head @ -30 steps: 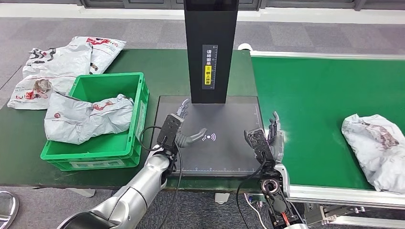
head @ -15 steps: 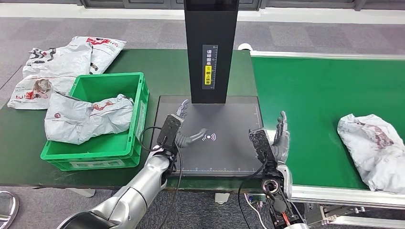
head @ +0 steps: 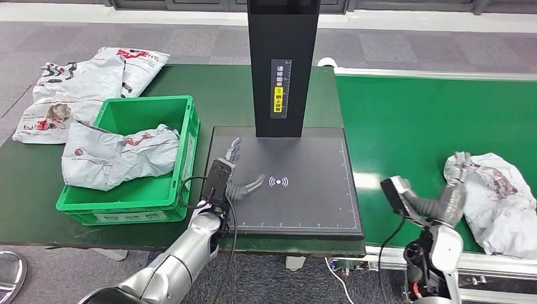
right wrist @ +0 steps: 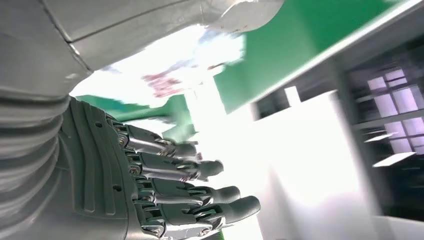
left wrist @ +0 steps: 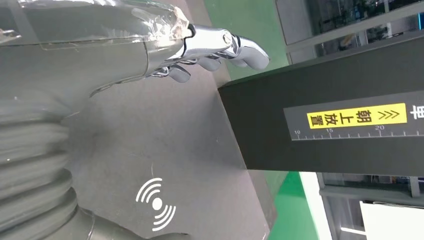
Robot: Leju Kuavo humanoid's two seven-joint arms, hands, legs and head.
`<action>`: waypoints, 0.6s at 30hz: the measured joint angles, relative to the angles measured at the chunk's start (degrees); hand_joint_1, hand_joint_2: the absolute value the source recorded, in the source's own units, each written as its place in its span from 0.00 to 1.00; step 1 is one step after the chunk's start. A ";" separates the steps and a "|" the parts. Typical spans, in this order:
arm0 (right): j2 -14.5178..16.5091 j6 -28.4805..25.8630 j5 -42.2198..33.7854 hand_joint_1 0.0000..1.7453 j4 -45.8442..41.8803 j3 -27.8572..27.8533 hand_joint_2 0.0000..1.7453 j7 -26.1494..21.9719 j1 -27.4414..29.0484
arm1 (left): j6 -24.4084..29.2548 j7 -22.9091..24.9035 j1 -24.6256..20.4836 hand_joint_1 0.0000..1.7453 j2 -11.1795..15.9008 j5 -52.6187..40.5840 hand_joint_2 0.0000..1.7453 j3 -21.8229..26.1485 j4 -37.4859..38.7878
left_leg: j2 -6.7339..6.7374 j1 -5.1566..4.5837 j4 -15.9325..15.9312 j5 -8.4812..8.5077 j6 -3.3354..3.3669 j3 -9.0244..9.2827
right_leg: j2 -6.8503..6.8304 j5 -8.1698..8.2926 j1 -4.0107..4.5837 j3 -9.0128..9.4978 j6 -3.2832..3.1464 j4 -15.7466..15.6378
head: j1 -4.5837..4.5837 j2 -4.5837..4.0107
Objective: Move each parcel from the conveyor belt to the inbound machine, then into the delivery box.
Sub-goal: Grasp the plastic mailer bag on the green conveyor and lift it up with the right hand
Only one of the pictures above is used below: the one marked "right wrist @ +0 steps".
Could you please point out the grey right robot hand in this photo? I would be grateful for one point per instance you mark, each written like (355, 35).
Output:
(92, 165)

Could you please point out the dark framed glass partition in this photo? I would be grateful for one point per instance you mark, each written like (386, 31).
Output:
(397, 99)

